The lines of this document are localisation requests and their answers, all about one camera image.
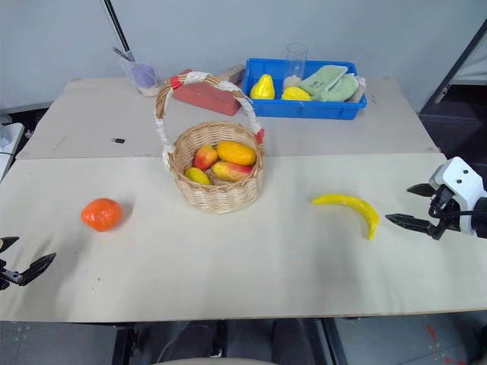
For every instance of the black table leg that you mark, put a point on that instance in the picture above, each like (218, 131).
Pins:
(335, 342)
(125, 344)

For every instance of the black stand frame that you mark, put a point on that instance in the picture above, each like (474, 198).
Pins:
(456, 64)

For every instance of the small yellow lemon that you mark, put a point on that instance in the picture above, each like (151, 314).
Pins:
(197, 176)

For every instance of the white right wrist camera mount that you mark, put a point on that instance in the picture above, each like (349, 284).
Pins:
(462, 178)

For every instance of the yellow pear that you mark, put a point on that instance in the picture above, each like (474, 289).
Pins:
(263, 89)

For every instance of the orange tangerine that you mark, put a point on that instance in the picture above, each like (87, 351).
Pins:
(101, 214)

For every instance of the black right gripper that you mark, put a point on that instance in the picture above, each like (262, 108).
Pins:
(445, 205)

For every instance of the yellow banana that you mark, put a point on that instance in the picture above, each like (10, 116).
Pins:
(361, 208)

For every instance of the yellow orange mango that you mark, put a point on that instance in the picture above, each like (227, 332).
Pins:
(236, 153)

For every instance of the blue plastic bin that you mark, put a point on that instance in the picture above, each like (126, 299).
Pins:
(304, 108)

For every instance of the clear plastic container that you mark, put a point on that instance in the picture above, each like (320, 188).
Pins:
(146, 81)

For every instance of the black pole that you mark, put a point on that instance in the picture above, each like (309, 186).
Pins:
(118, 30)

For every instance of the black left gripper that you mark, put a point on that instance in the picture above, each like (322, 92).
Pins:
(7, 277)

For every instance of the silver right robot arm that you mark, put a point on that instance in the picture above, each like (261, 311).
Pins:
(481, 219)

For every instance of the brown block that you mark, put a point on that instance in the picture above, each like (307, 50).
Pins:
(234, 74)

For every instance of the dark rounded shape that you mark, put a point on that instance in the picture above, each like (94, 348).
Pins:
(190, 340)

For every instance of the purple item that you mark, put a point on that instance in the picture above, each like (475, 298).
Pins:
(142, 75)

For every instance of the beige sponge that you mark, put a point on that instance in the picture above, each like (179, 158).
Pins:
(360, 89)

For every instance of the red yellow mango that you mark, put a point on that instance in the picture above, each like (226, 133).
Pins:
(230, 171)

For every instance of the green cloth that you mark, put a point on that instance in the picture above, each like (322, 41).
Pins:
(331, 85)

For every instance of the small black object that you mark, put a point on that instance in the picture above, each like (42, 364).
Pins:
(119, 140)

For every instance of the red brick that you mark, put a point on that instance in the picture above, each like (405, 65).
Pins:
(207, 97)

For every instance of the clear glass cup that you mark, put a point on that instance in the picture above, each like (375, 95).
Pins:
(296, 61)

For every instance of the red yellow peach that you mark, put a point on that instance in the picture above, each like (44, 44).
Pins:
(204, 157)

